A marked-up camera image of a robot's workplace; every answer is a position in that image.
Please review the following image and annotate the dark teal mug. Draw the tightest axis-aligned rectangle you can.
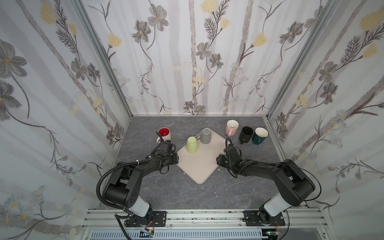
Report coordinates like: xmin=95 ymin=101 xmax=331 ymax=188
xmin=252 ymin=127 xmax=269 ymax=145

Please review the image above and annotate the beige plastic tray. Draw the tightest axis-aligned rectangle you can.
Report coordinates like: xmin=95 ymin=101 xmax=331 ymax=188
xmin=178 ymin=128 xmax=225 ymax=185

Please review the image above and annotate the pink mug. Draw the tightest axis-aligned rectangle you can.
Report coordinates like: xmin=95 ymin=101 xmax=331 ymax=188
xmin=226 ymin=120 xmax=239 ymax=137

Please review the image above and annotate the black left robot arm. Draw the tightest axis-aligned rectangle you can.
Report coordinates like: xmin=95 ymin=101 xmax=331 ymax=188
xmin=96 ymin=132 xmax=179 ymax=226

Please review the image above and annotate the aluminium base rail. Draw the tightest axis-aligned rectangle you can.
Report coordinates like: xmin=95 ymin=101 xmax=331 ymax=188
xmin=76 ymin=205 xmax=335 ymax=240

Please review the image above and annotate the grey mug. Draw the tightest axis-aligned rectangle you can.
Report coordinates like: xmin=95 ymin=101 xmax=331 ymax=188
xmin=196 ymin=128 xmax=212 ymax=145

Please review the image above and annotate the white perforated cable duct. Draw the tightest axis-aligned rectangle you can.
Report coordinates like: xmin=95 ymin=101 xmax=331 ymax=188
xmin=89 ymin=228 xmax=269 ymax=240

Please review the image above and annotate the cream white mug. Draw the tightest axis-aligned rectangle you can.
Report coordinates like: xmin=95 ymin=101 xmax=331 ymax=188
xmin=157 ymin=128 xmax=172 ymax=143

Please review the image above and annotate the black mug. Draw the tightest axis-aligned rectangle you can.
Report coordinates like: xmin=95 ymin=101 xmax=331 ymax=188
xmin=239 ymin=126 xmax=254 ymax=145

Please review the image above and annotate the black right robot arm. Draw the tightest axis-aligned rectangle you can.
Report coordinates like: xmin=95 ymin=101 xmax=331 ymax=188
xmin=216 ymin=138 xmax=316 ymax=227

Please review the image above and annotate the light green mug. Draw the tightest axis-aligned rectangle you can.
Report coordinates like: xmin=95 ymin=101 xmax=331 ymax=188
xmin=186 ymin=137 xmax=198 ymax=154

